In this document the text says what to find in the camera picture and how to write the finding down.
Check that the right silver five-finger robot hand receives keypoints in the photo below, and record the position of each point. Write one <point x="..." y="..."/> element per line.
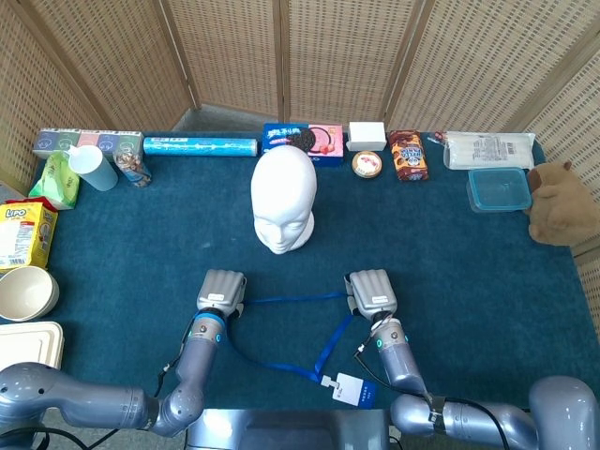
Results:
<point x="370" y="293"/>

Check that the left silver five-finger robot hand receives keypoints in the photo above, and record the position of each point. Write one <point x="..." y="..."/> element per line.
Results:
<point x="220" y="290"/>

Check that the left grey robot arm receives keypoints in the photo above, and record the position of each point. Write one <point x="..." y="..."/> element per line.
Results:
<point x="197" y="356"/>

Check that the blue-green tablecloth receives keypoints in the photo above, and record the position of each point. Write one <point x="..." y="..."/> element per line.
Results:
<point x="117" y="244"/>

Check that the white foam mannequin head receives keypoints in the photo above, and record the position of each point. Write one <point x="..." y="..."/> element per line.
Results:
<point x="283" y="187"/>

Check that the round tin with yellow lid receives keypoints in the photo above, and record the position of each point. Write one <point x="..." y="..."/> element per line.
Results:
<point x="367" y="164"/>

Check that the brown cookie packet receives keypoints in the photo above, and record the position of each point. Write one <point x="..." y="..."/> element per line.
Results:
<point x="409" y="157"/>

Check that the blue rolled tube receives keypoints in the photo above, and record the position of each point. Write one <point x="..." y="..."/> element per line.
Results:
<point x="201" y="146"/>

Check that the clear jar of biscuit sticks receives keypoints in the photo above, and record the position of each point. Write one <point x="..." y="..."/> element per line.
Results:
<point x="133" y="169"/>

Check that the grey robot torso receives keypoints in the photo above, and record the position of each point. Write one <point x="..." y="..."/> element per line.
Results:
<point x="281" y="431"/>

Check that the small white box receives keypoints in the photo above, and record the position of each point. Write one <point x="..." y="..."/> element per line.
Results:
<point x="366" y="135"/>

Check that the blue and pink Oreo box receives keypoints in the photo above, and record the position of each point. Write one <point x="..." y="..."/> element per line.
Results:
<point x="323" y="140"/>

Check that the clear container with blue lid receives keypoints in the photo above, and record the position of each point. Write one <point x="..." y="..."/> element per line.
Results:
<point x="499" y="190"/>

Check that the small red and white packet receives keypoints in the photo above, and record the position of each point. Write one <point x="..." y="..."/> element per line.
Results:
<point x="439" y="137"/>

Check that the pale blue cup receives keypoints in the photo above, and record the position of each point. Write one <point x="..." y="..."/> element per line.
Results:
<point x="96" y="171"/>

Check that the clear bag of white goods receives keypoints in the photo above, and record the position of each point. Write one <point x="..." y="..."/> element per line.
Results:
<point x="490" y="150"/>

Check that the cream bowl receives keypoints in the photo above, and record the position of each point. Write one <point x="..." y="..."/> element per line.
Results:
<point x="25" y="290"/>

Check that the green snack bag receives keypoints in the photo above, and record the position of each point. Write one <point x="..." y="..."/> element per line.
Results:
<point x="56" y="185"/>

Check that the white takeaway lunch box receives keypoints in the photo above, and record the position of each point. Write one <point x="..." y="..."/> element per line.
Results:
<point x="28" y="342"/>

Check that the multicolour tea box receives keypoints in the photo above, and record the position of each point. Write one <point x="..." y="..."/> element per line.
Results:
<point x="89" y="139"/>

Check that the yellow Lipo biscuit pack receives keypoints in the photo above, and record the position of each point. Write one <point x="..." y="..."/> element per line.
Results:
<point x="23" y="234"/>

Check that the brown plush toy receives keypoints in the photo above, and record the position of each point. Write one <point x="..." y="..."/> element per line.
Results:
<point x="560" y="211"/>

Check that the woven bamboo folding screen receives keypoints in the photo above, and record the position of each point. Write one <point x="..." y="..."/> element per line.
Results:
<point x="347" y="56"/>

